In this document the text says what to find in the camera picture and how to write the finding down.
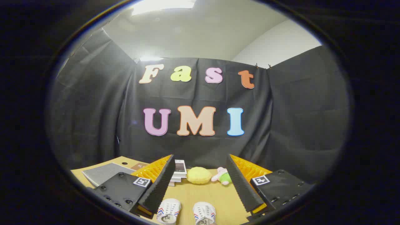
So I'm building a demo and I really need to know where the ceiling light panel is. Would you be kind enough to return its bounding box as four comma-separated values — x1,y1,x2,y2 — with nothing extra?
131,0,197,16

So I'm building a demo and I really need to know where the grey fabric storage box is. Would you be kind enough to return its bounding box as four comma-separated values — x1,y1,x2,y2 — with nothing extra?
82,162,136,187

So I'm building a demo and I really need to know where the pink and green plush toy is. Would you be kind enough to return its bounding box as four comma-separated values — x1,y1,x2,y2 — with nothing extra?
211,167,232,186

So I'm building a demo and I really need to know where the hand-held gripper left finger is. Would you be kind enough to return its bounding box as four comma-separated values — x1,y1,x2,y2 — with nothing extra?
93,154,176,219

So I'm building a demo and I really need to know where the white book with portrait cover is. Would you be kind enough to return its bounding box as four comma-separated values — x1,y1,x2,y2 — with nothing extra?
174,159,187,178

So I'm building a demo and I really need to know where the yellow plush toy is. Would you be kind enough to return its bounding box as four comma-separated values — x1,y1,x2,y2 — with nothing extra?
187,167,212,184

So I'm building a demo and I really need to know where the white shoe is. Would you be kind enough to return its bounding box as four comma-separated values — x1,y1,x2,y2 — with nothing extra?
156,198,182,225
192,202,217,225

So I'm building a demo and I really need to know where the black backdrop cloth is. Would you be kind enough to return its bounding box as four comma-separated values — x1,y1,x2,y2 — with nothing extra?
50,28,350,185

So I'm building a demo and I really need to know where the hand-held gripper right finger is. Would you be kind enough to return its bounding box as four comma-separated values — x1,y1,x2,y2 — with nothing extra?
226,154,314,219

